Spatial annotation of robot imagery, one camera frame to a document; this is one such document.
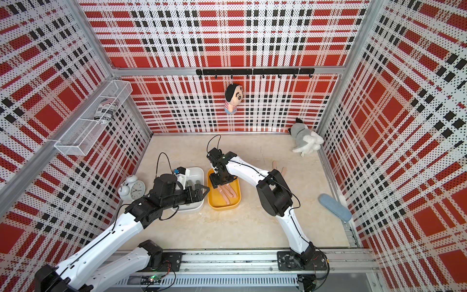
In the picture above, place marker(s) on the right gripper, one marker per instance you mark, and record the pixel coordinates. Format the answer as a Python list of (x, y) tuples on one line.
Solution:
[(215, 182)]

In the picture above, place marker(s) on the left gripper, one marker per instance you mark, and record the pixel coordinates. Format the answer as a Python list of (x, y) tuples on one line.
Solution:
[(199, 197)]

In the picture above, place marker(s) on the pink fruit knife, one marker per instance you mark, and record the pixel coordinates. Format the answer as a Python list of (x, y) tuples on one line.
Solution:
[(224, 194), (232, 191), (229, 194)]

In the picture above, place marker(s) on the white plastic storage box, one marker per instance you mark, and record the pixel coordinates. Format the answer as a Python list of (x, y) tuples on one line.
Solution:
[(189, 178)]

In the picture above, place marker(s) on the yellow plastic storage box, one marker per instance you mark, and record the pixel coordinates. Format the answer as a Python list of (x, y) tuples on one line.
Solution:
[(221, 201)]

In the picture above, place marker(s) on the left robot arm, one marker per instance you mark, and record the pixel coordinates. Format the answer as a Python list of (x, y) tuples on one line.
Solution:
[(85, 270)]

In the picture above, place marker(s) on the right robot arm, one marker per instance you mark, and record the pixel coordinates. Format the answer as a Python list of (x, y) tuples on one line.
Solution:
[(275, 198)]

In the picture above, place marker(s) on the white alarm clock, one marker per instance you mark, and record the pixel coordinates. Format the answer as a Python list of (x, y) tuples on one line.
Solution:
[(131, 189)]

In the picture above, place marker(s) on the cartoon boy doll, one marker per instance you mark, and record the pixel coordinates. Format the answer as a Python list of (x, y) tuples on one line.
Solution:
[(233, 97)]

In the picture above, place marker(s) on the grey white plush toy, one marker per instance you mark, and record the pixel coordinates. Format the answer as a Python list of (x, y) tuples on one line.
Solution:
[(306, 140)]

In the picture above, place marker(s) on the green circuit board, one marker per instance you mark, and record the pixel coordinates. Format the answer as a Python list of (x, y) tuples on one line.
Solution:
[(150, 280)]

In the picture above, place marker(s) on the blue oval pad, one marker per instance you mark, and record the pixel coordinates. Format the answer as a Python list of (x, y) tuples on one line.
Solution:
[(335, 207)]

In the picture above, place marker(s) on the striped can in basket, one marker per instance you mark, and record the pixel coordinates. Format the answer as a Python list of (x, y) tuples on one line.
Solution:
[(105, 111)]

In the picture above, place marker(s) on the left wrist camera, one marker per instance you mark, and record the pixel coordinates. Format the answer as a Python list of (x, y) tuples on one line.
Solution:
[(181, 174)]

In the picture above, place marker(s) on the clear wire wall basket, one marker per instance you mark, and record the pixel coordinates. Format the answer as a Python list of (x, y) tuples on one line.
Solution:
[(81, 136)]

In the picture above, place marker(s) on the black hook rail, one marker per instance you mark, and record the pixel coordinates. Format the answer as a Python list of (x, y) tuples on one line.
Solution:
[(255, 71)]

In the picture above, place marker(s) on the metal base rail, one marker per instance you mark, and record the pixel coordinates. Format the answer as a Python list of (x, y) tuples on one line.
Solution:
[(349, 270)]

